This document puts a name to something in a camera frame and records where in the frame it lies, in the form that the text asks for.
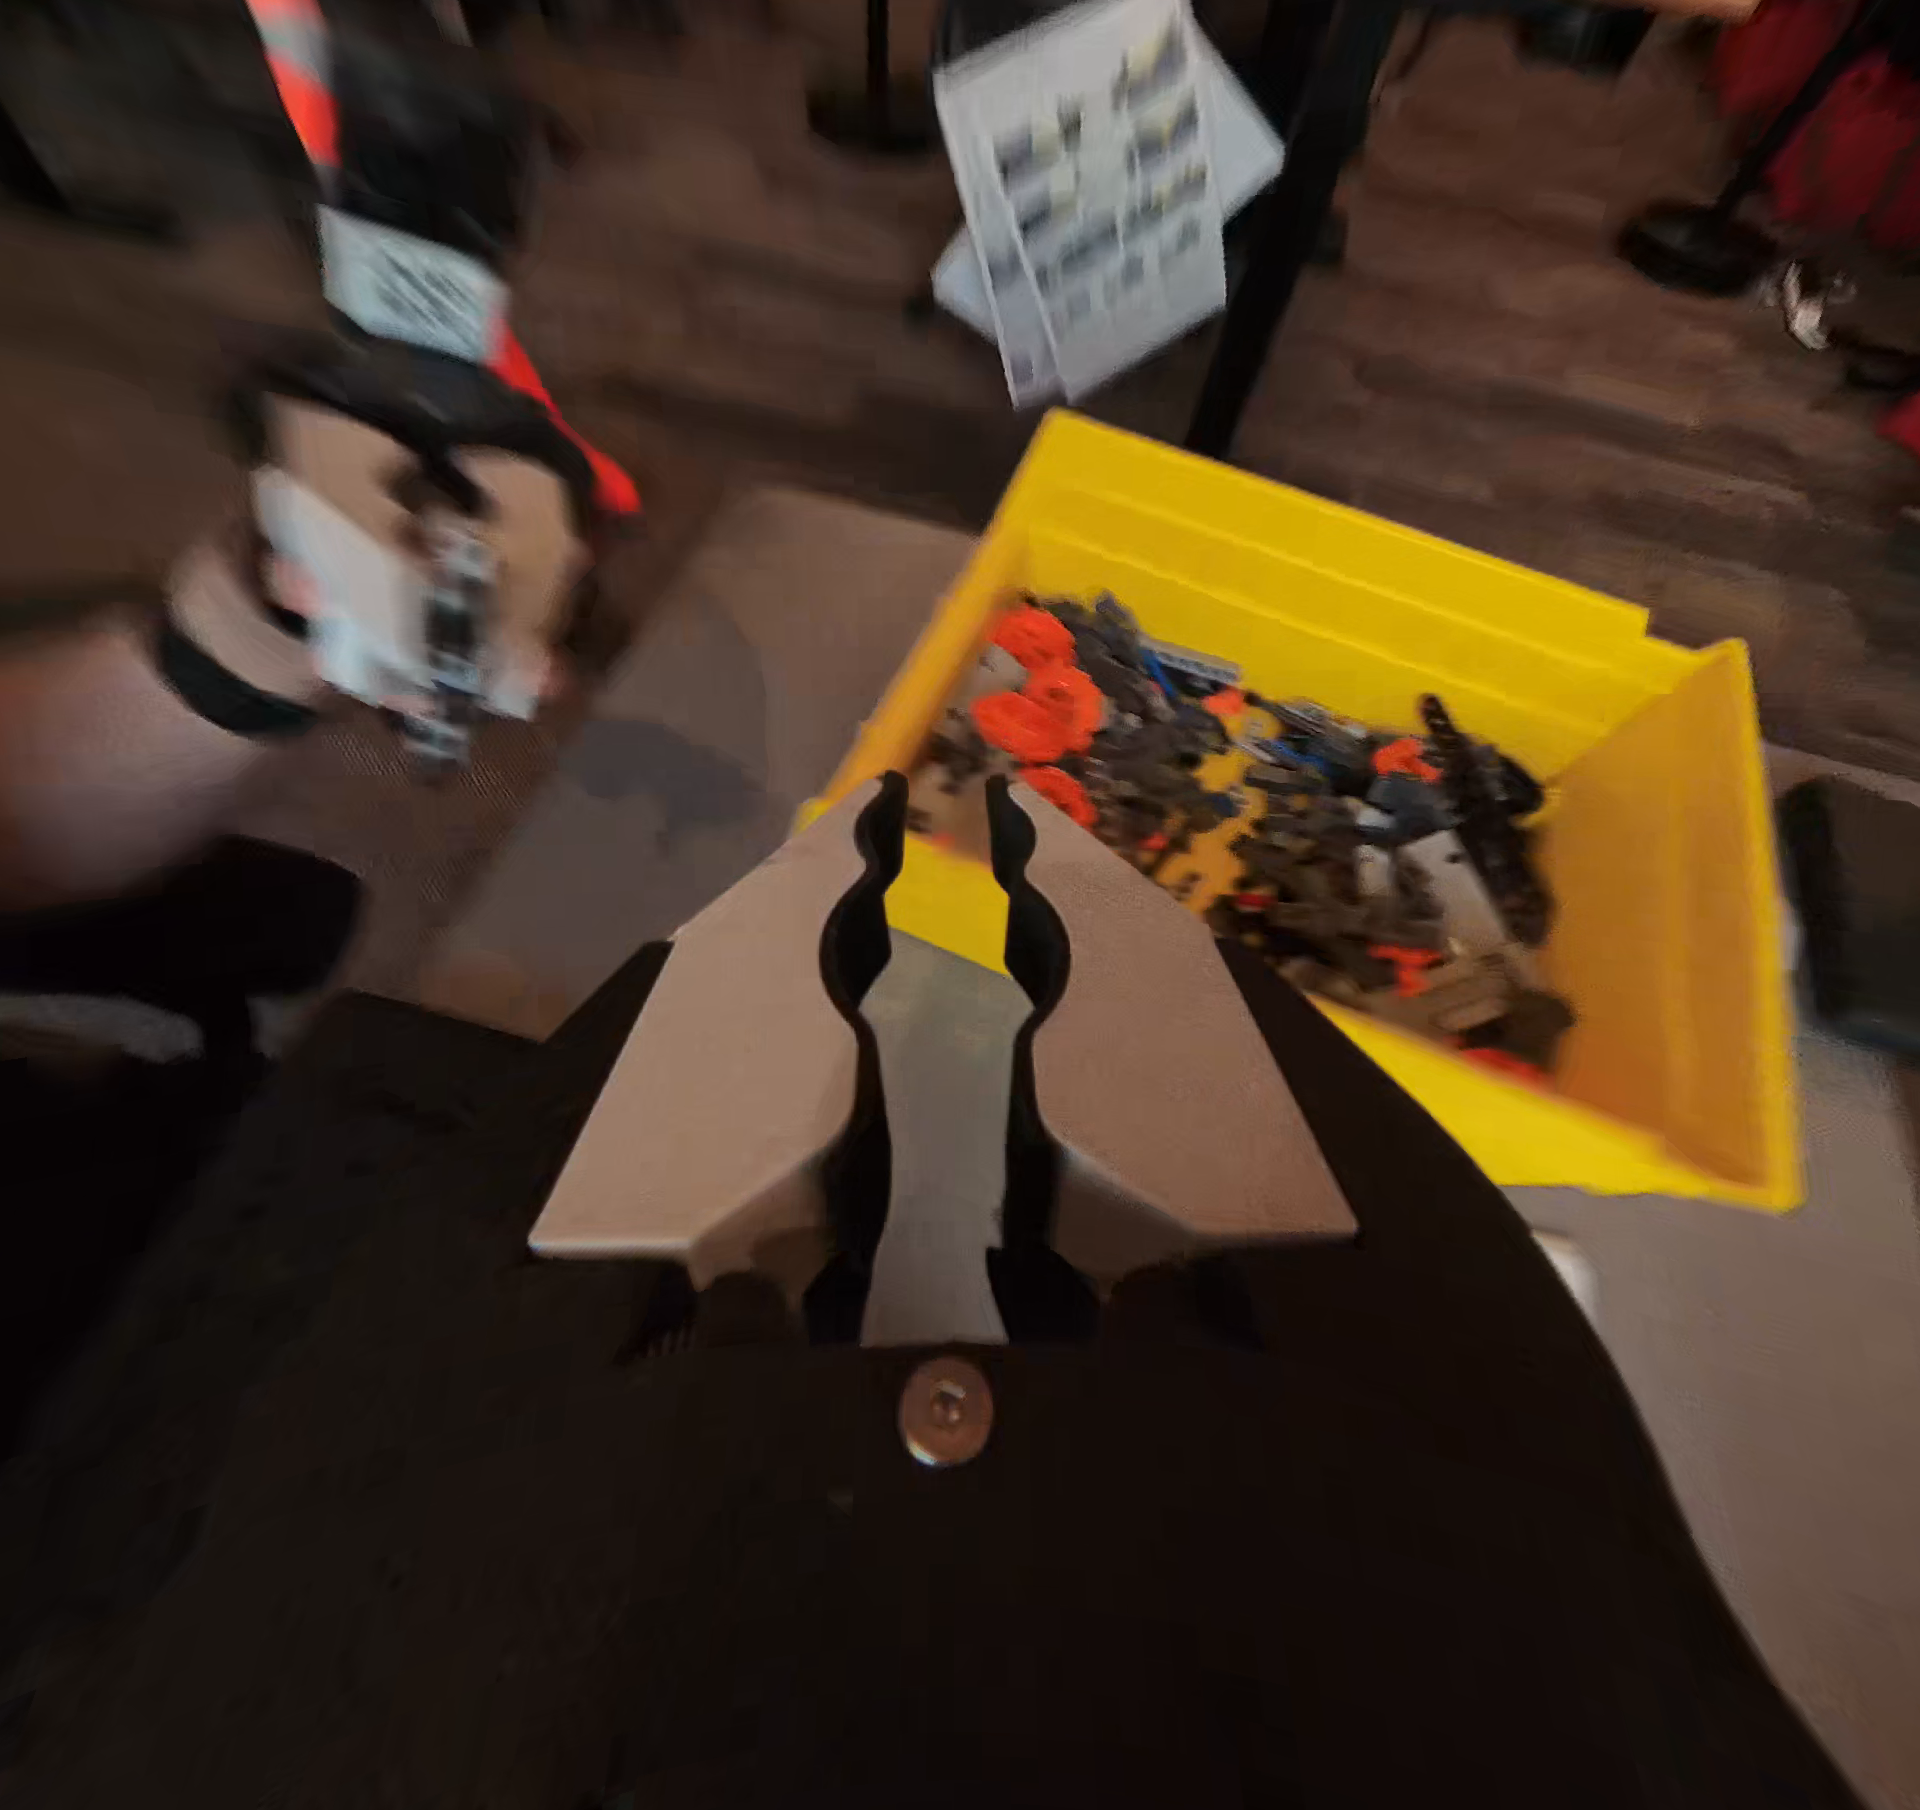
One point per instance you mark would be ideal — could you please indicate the yellow plastic bin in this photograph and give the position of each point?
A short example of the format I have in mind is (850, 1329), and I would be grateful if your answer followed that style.
(1664, 941)

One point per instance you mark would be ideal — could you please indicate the hanging instruction sheet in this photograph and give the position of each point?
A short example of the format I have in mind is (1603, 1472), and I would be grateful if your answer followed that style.
(1102, 174)

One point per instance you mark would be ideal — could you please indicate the toy building assembly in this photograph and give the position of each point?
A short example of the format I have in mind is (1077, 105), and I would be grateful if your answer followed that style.
(451, 641)

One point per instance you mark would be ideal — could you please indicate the pile of toy building parts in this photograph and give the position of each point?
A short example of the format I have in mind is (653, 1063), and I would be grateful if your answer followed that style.
(1290, 820)

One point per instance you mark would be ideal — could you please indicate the red bag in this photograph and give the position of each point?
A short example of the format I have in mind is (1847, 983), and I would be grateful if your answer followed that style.
(1830, 101)

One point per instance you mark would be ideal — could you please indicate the pale desk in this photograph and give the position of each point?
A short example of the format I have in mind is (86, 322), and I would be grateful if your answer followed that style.
(840, 581)

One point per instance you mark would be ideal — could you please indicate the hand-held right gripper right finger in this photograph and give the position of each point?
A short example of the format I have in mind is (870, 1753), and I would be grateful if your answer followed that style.
(1184, 1091)

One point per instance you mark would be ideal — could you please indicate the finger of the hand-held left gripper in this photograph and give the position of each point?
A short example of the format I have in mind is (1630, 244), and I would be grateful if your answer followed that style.
(536, 565)
(344, 594)

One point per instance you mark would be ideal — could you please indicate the black floor lamp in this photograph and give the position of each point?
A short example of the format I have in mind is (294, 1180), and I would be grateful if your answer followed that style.
(878, 40)
(1703, 243)

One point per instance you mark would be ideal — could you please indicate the black flat device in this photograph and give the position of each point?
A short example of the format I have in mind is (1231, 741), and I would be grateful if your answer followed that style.
(1861, 911)

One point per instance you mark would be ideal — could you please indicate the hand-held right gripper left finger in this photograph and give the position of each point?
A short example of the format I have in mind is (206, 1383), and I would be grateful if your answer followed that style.
(705, 1091)

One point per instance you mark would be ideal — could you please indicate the person's left hand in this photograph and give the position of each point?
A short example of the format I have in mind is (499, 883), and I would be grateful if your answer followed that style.
(135, 790)

